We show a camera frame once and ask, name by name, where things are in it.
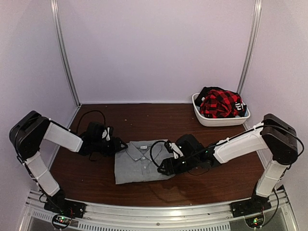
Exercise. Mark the right circuit board with leds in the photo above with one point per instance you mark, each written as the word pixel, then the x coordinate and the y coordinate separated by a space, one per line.
pixel 255 222

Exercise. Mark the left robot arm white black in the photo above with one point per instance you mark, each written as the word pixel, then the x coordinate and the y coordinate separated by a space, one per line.
pixel 35 134

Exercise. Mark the aluminium frame post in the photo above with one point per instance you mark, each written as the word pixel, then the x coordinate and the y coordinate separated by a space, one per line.
pixel 251 44
pixel 63 53

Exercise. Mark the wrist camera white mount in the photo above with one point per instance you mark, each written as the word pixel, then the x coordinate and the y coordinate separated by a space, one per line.
pixel 173 149
pixel 107 133

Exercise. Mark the red black plaid shirt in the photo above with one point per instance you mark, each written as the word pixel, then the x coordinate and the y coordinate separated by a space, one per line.
pixel 216 103

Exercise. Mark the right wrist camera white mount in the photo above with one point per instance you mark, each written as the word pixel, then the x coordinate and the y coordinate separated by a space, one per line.
pixel 173 149

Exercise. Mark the grey long sleeve shirt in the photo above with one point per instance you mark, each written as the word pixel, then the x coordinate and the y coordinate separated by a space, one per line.
pixel 137 162

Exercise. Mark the left circuit board with leds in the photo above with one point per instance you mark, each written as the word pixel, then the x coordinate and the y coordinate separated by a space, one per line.
pixel 60 221

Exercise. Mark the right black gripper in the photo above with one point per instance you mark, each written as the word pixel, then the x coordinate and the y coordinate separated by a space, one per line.
pixel 171 167

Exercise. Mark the right aluminium frame post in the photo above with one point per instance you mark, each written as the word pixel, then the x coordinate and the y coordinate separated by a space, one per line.
pixel 251 44

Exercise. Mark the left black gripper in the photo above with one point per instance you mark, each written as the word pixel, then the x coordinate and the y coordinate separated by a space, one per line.
pixel 113 146

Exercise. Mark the left aluminium frame post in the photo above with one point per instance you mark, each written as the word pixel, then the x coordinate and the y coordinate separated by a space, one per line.
pixel 63 53

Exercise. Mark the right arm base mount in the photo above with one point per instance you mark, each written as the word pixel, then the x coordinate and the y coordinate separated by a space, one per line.
pixel 249 206

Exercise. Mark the black shirt in basket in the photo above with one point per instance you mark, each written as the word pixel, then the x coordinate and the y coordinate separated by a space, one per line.
pixel 204 95

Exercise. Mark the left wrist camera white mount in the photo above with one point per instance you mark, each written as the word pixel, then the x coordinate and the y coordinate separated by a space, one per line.
pixel 107 133

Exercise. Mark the circuit board with leds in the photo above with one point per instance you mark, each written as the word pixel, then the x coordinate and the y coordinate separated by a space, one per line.
pixel 60 221
pixel 255 222

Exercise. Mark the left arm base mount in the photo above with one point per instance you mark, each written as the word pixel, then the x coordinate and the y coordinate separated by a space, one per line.
pixel 65 207

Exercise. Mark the white plastic basket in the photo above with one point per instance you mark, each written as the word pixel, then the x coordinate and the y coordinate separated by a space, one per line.
pixel 218 122

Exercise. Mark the front aluminium rail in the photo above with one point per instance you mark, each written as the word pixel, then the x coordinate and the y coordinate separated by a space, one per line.
pixel 210 217

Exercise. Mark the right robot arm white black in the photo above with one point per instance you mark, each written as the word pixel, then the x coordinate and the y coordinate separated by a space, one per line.
pixel 272 134

